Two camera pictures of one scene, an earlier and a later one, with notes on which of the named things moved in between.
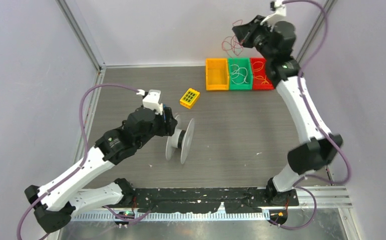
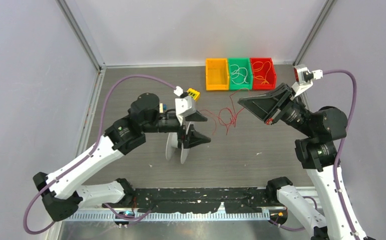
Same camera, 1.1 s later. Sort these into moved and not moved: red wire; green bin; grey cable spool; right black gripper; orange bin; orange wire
Moved: red wire; right black gripper
Not moved: orange wire; orange bin; grey cable spool; green bin
